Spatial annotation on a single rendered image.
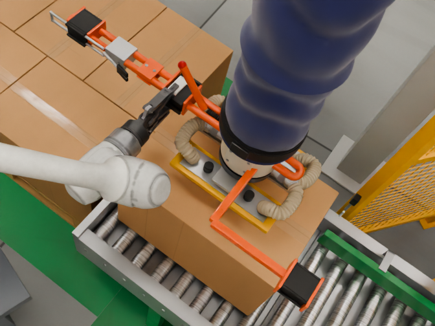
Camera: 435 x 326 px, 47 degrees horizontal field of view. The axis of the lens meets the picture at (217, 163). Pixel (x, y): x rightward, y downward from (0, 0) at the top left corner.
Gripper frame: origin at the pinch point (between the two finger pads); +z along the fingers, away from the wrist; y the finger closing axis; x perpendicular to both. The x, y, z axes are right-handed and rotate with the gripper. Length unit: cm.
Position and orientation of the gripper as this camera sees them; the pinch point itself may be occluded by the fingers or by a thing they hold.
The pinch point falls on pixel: (177, 90)
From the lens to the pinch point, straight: 141.1
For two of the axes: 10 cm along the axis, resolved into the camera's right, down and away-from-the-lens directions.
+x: 8.1, 5.7, -1.5
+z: 5.7, -6.9, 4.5
